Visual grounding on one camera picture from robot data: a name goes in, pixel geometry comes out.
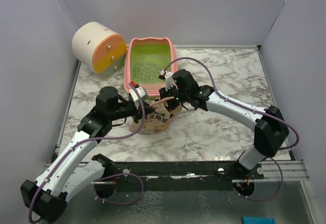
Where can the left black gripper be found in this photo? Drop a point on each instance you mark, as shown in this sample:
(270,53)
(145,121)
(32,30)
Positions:
(138,113)

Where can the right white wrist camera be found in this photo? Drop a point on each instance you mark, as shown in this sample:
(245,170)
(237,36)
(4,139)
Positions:
(167,77)

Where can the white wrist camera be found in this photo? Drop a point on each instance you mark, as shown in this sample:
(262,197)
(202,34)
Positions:
(167,77)
(137,92)

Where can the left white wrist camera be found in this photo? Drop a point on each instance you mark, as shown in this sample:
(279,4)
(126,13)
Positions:
(137,92)

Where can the blue object at bottom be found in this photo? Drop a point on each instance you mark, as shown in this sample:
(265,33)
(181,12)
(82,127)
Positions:
(257,220)

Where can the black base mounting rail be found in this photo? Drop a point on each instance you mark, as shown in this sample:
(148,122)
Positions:
(173,175)

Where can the green litter granules pile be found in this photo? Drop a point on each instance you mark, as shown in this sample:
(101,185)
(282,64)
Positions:
(146,68)

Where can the pink green litter box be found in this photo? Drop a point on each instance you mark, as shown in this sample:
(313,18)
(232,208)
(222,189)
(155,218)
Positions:
(149,46)

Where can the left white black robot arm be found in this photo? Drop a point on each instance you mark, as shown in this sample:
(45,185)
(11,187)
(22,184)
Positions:
(49,194)

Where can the beige cat litter bag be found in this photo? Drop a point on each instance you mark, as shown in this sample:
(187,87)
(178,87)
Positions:
(161,118)

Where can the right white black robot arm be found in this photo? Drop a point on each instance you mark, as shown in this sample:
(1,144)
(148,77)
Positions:
(267,124)

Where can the cream orange cylindrical container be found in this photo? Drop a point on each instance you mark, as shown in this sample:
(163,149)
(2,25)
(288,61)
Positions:
(99,48)

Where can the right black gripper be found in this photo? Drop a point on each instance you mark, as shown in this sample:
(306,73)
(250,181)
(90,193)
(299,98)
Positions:
(163,93)

